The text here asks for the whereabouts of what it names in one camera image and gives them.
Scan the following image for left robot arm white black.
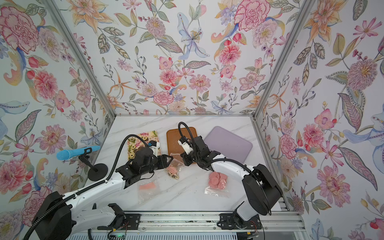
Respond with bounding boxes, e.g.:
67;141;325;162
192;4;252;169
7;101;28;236
24;146;173;240

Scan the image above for ziploc bag round cookies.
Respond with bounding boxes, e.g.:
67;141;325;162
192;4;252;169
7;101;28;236
138;178;161;204

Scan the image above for black microphone stand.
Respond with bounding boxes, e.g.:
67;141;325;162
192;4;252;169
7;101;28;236
78;148;108;182

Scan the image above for ziploc bag pink cookies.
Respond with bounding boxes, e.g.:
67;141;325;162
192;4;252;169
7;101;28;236
205;172;230;198

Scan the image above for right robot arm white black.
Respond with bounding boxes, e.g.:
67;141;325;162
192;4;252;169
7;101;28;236
178;136;283;222

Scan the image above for ziploc bag beige cookies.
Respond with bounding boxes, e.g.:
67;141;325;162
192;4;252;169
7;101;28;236
166;159;185;180

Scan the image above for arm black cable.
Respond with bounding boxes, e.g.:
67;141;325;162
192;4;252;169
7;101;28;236
177;121;256;178
23;133;151;240

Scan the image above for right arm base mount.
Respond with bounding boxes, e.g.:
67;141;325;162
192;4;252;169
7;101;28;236
217;211;263;231

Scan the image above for lilac plastic tray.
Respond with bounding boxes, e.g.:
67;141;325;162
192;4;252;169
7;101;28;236
204;126;253;164

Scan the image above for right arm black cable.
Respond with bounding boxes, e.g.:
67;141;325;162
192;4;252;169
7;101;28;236
177;121;256;178

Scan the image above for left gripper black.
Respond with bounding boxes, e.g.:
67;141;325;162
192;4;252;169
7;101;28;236
140;153;175;176

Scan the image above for blue microphone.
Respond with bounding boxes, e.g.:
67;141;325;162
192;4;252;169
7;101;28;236
56;146;101;161

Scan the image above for brown wooden tray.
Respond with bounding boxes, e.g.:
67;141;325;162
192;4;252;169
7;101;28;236
167;126;197;166

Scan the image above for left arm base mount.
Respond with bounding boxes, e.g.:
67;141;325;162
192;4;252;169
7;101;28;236
97;203;141;230

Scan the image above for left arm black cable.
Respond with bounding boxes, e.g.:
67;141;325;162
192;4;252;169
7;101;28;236
23;133;151;240

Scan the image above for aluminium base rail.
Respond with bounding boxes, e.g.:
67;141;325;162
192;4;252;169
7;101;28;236
47;211;307;234

